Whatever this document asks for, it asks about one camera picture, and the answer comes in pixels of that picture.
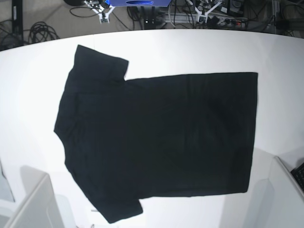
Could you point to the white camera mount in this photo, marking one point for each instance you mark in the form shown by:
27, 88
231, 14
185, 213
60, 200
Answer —
101, 8
204, 8

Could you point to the white partition panel right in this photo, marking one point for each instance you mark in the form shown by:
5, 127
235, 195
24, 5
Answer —
278, 201

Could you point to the black keyboard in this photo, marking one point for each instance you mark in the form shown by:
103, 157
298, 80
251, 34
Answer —
298, 175

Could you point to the blue box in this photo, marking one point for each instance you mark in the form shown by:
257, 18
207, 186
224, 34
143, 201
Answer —
154, 3

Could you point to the white partition panel left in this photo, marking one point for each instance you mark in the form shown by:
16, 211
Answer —
39, 208

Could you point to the white partition panel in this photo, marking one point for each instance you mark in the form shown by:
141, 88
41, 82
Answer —
278, 201
39, 208

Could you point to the black T-shirt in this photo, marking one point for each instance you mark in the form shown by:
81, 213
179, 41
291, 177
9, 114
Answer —
169, 136

